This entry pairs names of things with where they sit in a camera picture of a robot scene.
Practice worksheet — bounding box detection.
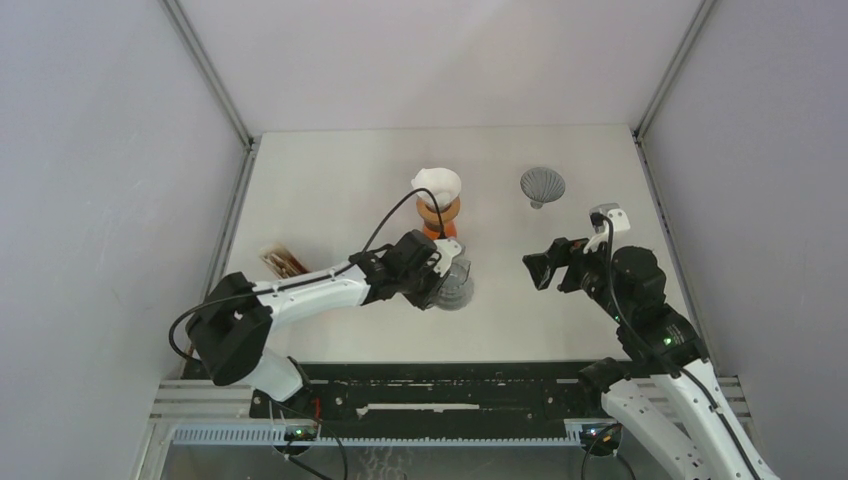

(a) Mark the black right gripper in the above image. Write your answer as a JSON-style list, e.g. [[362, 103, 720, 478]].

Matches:
[[522, 230, 628, 323]]

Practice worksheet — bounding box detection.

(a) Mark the orange glass carafe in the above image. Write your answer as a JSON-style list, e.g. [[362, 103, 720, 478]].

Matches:
[[421, 220, 458, 240]]

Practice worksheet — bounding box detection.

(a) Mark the wooden dripper holder ring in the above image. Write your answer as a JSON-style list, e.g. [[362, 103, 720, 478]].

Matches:
[[415, 198, 462, 227]]

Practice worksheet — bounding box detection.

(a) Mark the white paper coffee filter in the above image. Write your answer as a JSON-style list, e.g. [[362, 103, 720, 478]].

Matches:
[[411, 167, 462, 211]]

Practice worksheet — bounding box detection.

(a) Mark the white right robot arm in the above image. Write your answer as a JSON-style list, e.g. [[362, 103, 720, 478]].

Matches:
[[522, 238, 777, 479]]

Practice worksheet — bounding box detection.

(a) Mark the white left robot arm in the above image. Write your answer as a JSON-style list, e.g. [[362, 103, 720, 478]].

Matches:
[[186, 230, 463, 417]]

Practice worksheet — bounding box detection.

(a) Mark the grey ribbed glass dripper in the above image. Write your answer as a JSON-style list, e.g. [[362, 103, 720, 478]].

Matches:
[[520, 167, 566, 210]]

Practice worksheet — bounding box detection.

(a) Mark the orange coffee filter box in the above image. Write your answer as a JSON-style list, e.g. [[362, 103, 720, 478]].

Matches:
[[259, 243, 310, 279]]

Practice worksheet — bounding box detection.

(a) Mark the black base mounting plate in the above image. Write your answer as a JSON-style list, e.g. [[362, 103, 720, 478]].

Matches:
[[247, 361, 607, 443]]

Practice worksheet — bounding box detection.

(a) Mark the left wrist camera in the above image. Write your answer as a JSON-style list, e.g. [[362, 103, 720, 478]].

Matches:
[[433, 238, 464, 277]]

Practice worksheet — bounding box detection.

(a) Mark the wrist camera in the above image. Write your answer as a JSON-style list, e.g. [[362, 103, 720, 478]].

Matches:
[[583, 203, 631, 253], [433, 238, 464, 277]]

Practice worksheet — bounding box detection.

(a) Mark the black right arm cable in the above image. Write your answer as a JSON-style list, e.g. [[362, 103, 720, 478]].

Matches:
[[589, 210, 763, 480]]

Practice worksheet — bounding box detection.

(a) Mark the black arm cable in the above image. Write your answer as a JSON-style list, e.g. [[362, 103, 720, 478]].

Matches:
[[166, 187, 448, 362], [589, 210, 763, 480]]

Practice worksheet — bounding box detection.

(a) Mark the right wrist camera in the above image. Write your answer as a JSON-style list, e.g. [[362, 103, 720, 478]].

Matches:
[[583, 203, 631, 253]]

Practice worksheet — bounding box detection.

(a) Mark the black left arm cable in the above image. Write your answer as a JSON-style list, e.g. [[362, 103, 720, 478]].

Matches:
[[166, 187, 448, 362]]

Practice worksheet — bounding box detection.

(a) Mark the aluminium frame rail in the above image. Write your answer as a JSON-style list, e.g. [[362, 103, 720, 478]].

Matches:
[[158, 0, 256, 150]]

